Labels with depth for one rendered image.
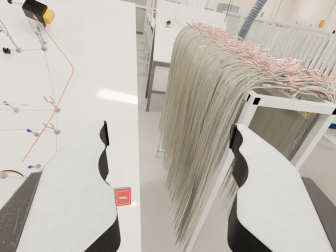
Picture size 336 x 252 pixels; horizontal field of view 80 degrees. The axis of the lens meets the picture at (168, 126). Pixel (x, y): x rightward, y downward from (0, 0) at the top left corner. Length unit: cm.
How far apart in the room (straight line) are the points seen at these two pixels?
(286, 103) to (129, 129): 54
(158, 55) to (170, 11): 77
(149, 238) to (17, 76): 151
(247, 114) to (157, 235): 142
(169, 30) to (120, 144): 293
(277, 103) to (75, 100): 67
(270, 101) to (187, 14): 313
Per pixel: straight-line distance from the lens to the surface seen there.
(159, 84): 330
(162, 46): 334
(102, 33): 86
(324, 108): 89
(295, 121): 105
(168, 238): 191
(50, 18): 79
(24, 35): 86
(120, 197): 69
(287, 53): 366
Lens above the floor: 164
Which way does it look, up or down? 31 degrees down
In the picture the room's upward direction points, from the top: 12 degrees clockwise
